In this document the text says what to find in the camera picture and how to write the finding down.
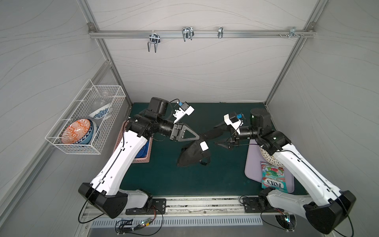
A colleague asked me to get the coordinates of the orange patterned bowl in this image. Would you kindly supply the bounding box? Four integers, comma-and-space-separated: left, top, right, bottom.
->
61, 119, 91, 144

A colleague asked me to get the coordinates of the black baseball cap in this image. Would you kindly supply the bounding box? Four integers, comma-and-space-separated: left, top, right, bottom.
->
177, 128, 224, 167

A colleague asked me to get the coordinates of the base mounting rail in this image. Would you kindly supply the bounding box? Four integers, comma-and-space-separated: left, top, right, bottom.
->
125, 195, 285, 215

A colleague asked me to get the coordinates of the cable bundle with board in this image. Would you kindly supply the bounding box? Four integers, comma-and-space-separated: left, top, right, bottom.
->
114, 207, 164, 237

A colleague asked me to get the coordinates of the Fox's candy bag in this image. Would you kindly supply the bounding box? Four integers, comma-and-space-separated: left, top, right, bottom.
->
261, 162, 288, 193

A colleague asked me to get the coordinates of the metal hook bracket right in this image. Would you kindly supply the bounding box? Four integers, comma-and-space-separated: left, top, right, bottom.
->
278, 27, 305, 39

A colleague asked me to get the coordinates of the lilac plastic tray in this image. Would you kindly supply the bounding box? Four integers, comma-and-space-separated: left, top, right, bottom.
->
245, 140, 295, 193

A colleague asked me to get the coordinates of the patterned plate with food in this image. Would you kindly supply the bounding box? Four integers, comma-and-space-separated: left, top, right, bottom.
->
260, 148, 285, 168

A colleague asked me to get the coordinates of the blue baseball cap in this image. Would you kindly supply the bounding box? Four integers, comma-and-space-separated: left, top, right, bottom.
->
135, 141, 150, 159

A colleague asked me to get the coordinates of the small metal hook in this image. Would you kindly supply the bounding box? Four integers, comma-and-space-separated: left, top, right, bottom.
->
218, 27, 224, 39

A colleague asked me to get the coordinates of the pink perforated plastic basket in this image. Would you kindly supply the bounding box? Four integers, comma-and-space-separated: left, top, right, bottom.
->
114, 120, 153, 164

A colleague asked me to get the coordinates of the blue white patterned bowl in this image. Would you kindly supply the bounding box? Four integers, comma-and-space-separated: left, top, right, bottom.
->
88, 103, 112, 120

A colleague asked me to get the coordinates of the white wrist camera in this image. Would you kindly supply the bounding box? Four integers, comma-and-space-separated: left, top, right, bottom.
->
173, 101, 194, 123
224, 112, 243, 134

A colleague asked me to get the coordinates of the clear glass bowl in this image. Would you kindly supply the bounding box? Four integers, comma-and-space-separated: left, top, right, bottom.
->
90, 91, 110, 112

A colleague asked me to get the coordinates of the aluminium frame post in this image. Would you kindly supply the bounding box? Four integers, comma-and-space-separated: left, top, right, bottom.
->
78, 0, 132, 107

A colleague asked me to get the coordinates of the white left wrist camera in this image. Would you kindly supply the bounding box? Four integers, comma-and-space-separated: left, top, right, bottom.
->
173, 101, 194, 123

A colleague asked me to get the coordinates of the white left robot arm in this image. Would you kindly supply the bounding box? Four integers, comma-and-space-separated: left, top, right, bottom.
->
78, 97, 194, 219

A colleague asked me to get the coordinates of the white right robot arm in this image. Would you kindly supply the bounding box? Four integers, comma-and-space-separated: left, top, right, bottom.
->
214, 108, 356, 235

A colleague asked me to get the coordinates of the metal double hook middle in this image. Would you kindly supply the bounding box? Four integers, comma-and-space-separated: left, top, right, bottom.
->
182, 26, 194, 41

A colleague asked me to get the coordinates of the metal double hook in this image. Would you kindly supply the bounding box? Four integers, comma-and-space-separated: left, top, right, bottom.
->
147, 33, 160, 53
182, 26, 194, 41

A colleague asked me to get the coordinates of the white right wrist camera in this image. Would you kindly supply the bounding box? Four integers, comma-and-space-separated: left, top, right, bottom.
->
224, 112, 243, 134

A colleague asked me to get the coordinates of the white wire wall basket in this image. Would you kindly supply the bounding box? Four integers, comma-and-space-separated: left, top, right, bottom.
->
45, 80, 126, 155

